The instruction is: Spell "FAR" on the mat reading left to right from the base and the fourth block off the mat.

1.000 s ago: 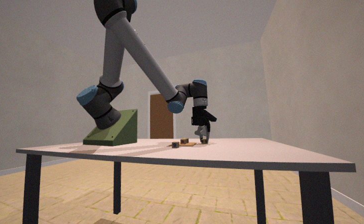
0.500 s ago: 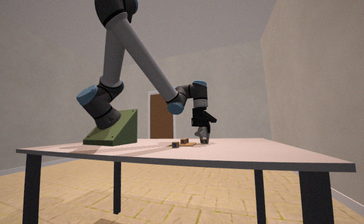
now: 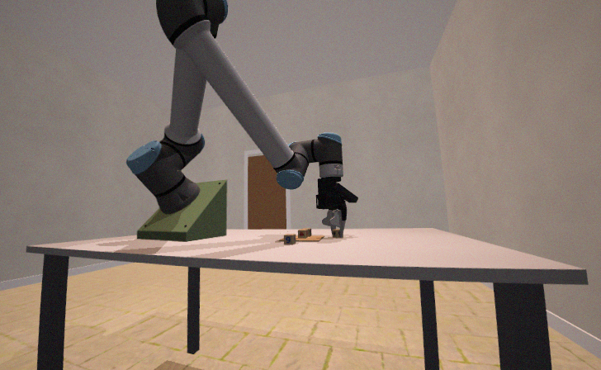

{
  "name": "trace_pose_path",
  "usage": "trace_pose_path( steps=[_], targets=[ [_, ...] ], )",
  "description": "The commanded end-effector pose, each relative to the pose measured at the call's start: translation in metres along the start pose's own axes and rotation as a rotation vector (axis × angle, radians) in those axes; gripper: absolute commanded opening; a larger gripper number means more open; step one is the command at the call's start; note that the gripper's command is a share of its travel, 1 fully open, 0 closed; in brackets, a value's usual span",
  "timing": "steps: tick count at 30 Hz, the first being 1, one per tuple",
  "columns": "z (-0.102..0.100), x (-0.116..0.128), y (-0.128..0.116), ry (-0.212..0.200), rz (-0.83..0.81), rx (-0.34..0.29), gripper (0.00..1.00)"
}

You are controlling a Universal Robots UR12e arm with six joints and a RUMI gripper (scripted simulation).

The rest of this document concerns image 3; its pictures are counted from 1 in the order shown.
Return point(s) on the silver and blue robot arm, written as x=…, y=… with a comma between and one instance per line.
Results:
x=158, y=165

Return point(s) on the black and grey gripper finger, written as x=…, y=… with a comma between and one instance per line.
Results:
x=339, y=218
x=330, y=215

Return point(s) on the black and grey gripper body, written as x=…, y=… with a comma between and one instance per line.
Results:
x=328, y=196

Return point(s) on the tan flat mat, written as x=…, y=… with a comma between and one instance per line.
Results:
x=316, y=238

